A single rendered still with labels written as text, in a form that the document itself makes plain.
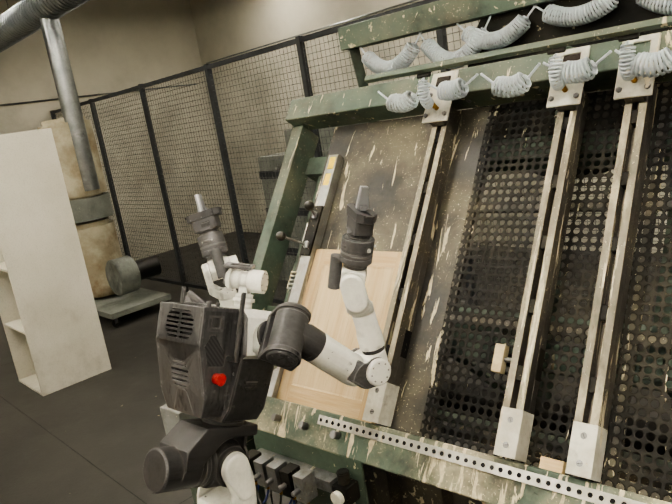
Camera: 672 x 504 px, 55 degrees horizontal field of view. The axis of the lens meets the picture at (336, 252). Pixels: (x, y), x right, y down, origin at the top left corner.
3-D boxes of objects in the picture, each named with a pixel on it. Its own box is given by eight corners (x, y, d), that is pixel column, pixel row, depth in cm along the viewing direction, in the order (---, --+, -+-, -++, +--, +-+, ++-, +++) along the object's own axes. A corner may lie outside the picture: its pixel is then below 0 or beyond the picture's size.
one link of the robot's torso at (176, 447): (165, 501, 159) (174, 429, 160) (137, 487, 168) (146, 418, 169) (251, 485, 180) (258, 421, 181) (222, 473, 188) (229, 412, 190)
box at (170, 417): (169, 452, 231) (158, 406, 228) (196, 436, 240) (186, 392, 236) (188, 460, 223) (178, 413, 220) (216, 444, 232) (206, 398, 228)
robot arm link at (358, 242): (352, 215, 162) (347, 260, 166) (388, 216, 164) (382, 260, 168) (338, 202, 173) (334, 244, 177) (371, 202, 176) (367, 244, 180)
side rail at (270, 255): (237, 387, 254) (217, 382, 247) (309, 138, 280) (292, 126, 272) (247, 390, 250) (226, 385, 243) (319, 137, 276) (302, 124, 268)
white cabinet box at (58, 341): (19, 381, 556) (-49, 144, 511) (84, 356, 593) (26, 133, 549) (43, 396, 512) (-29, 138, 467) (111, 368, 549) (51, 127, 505)
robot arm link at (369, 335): (382, 311, 175) (399, 372, 181) (363, 304, 184) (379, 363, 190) (350, 327, 171) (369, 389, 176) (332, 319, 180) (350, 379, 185)
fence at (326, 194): (270, 396, 233) (262, 394, 231) (335, 159, 256) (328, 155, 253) (279, 399, 230) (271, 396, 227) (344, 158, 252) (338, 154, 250)
